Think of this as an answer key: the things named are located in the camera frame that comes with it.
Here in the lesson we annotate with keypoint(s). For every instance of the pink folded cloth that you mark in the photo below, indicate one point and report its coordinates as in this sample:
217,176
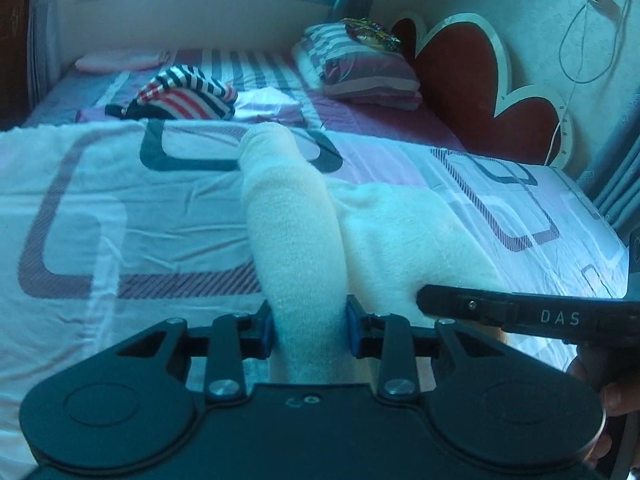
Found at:
117,61

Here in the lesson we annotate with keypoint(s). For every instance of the striped bed sheet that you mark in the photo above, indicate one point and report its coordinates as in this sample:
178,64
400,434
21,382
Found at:
380,125

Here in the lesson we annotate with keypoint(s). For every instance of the dark wooden wardrobe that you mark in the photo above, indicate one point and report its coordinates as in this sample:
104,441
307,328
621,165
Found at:
12,45

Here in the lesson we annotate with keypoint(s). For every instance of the printed pink white blanket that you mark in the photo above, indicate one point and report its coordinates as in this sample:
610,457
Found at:
125,210

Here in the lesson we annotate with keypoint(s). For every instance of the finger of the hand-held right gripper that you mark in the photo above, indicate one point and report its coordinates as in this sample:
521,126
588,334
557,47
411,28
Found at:
460,305

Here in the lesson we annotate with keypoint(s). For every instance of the small white cloth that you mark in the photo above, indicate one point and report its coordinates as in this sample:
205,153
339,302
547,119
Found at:
270,102

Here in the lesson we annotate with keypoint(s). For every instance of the colourful shiny bag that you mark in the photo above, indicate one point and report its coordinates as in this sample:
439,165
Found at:
372,32

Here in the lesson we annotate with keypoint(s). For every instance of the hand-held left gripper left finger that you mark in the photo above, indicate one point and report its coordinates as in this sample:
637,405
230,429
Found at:
266,334

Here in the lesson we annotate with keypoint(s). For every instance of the striped folded pillow stack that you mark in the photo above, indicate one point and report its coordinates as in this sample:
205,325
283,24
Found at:
365,70

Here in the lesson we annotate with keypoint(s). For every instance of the red heart-shaped headboard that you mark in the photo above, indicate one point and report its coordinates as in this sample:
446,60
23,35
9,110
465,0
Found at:
460,80

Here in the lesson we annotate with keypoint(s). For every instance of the white towel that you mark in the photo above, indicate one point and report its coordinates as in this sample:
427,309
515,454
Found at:
290,220

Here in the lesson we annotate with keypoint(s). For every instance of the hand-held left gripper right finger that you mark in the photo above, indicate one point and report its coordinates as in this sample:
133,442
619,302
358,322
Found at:
352,331

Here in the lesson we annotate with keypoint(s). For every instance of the striped navy red white garment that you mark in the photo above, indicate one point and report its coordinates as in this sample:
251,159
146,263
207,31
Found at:
185,95

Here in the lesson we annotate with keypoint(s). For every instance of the person's right hand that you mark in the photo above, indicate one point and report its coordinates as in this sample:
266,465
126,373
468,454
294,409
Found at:
622,400

